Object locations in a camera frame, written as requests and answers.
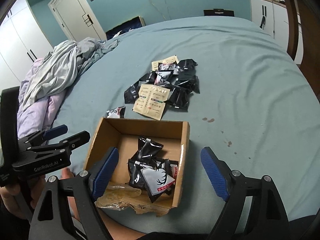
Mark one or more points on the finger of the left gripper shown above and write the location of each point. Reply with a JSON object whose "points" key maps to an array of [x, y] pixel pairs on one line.
{"points": [[55, 132], [66, 146]]}

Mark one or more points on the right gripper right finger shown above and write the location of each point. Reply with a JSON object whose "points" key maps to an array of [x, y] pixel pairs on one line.
{"points": [[267, 217]]}

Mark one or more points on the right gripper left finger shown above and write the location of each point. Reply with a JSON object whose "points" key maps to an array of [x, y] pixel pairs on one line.
{"points": [[52, 218]]}

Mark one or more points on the black white snack packet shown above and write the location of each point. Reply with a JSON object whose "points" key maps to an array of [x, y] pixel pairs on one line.
{"points": [[116, 113]]}

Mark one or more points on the large beige snack packet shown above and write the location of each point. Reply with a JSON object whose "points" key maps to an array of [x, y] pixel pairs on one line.
{"points": [[151, 101]]}

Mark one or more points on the black packets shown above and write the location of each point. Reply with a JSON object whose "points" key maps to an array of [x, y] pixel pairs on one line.
{"points": [[150, 172]]}

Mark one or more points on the small beige snack packet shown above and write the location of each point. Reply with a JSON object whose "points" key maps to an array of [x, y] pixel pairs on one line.
{"points": [[171, 59]]}

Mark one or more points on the lilac duvet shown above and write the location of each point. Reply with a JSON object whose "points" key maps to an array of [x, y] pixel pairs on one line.
{"points": [[41, 115]]}

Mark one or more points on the clear plastic wrap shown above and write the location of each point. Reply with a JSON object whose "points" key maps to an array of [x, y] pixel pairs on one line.
{"points": [[122, 196]]}

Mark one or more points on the brown cardboard box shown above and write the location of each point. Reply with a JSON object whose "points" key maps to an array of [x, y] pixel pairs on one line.
{"points": [[123, 134]]}

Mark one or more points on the grey crumpled blanket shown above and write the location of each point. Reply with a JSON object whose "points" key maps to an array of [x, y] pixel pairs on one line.
{"points": [[62, 66]]}

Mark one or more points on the white wardrobe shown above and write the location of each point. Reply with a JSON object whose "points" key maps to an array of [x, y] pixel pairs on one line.
{"points": [[22, 42]]}

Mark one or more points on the white door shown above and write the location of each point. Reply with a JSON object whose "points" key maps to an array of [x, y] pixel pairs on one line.
{"points": [[76, 19]]}

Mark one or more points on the dark blue framed picture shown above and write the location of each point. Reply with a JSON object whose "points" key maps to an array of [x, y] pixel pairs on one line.
{"points": [[134, 23]]}

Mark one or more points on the white cabinet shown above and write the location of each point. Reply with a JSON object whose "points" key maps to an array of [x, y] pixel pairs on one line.
{"points": [[271, 16]]}

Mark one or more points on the black box behind bed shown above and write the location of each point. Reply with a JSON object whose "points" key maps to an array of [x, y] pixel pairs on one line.
{"points": [[218, 12]]}

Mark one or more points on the brown wooden chair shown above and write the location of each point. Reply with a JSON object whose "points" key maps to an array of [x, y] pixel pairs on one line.
{"points": [[308, 10]]}

